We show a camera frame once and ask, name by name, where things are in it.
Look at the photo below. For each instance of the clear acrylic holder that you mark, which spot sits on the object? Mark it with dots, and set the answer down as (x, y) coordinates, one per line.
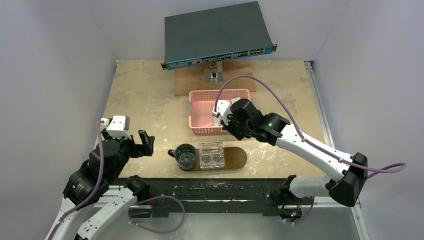
(211, 155)

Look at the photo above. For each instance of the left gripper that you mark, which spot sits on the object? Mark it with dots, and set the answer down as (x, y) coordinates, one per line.
(146, 149)

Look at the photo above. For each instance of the metal stand bracket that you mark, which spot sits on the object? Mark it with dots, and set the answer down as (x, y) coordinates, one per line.
(214, 74)

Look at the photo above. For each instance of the oval wooden tray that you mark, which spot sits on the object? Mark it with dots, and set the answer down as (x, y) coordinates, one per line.
(235, 158)

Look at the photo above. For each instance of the black base frame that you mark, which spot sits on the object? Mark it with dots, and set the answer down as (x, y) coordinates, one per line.
(266, 196)

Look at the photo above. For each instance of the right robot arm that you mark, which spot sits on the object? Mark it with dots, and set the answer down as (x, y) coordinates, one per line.
(345, 174)

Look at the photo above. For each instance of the network switch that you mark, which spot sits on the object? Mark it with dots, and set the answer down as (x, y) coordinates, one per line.
(215, 35)

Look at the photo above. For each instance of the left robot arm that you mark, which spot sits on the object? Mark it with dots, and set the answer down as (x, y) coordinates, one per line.
(92, 180)

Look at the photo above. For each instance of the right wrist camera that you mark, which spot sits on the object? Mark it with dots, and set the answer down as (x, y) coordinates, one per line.
(220, 114)

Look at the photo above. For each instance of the dark green cup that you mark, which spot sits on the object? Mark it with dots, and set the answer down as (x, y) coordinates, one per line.
(185, 156)

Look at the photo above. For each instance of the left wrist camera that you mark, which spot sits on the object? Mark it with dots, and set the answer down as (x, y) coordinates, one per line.
(117, 127)

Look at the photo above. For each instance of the pink plastic basket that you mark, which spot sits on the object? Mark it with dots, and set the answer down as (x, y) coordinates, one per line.
(200, 118)

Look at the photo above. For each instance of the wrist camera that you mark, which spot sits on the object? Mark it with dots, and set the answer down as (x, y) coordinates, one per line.
(220, 114)
(117, 127)

